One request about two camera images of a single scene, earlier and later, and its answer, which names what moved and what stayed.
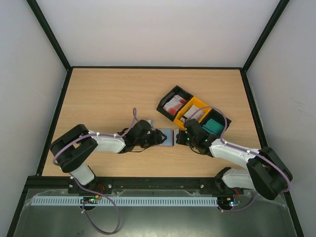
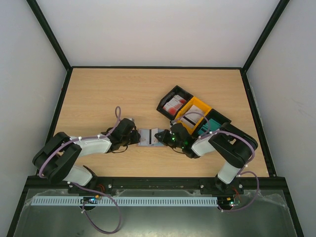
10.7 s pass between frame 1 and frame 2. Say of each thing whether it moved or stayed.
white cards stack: stayed
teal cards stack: stayed
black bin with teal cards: stayed
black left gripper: moved
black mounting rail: stayed
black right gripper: moved
